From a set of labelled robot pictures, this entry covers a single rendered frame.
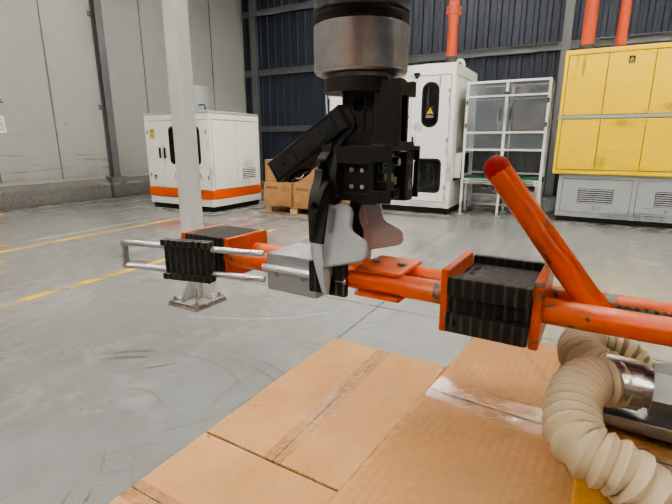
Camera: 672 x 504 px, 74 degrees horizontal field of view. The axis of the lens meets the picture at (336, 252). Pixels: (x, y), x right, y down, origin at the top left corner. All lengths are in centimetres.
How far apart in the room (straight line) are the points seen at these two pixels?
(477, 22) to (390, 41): 1101
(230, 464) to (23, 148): 945
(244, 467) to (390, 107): 83
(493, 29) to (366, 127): 1092
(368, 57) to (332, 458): 85
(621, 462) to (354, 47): 37
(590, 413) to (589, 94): 737
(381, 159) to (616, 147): 729
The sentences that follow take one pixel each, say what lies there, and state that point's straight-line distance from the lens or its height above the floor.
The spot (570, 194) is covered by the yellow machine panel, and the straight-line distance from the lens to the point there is 774.
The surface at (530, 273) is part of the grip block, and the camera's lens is 46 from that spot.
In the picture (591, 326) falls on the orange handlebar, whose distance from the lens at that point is 41.
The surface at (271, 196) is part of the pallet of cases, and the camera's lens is 771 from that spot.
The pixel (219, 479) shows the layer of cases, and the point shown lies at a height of 54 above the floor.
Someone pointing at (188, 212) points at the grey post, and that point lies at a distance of 341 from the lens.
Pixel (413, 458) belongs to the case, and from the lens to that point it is 43.
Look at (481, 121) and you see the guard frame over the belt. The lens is 776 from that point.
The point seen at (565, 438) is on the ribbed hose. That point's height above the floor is 102.
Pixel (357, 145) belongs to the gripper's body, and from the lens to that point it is 45.
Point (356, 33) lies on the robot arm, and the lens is 43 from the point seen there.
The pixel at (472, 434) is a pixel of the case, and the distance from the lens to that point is 47.
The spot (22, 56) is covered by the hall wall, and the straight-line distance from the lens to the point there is 1043.
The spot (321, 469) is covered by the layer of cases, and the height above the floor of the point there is 54.
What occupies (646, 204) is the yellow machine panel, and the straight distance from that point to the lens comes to 779.
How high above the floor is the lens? 121
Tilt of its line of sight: 14 degrees down
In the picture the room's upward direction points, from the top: straight up
